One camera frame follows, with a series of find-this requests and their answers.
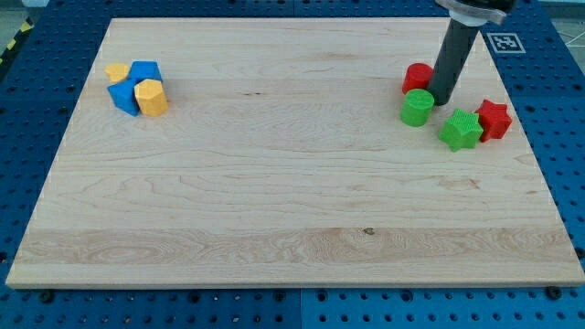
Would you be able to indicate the wooden board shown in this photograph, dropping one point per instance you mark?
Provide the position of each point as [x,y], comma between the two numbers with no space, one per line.
[282,162]

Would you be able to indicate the yellow hexagon block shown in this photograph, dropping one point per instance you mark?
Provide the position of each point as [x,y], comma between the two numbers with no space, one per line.
[151,98]

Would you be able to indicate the fiducial marker tag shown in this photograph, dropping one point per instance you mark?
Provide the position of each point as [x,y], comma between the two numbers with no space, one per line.
[506,43]

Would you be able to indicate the green star block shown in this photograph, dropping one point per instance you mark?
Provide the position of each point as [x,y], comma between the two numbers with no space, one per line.
[461,130]

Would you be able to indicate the red cylinder block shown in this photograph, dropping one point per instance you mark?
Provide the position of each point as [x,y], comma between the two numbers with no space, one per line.
[418,76]

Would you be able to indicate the yellow heart block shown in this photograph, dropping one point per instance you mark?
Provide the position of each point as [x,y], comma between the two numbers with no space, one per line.
[117,72]

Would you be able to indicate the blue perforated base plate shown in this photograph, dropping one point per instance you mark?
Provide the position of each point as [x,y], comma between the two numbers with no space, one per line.
[40,90]

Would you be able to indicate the blue block lower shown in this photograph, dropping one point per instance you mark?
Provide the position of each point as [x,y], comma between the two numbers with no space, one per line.
[122,94]

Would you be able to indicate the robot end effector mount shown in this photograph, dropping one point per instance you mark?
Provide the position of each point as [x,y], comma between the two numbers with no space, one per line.
[475,13]

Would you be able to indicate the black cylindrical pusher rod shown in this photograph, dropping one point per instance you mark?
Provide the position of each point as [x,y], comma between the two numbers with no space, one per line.
[455,49]

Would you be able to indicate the green cylinder block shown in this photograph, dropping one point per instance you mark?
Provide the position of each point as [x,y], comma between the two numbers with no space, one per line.
[416,108]

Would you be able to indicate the red star block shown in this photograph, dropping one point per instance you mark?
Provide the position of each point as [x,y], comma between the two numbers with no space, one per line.
[494,119]

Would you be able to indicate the blue cube block upper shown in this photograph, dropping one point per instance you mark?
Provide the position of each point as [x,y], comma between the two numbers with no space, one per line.
[145,70]

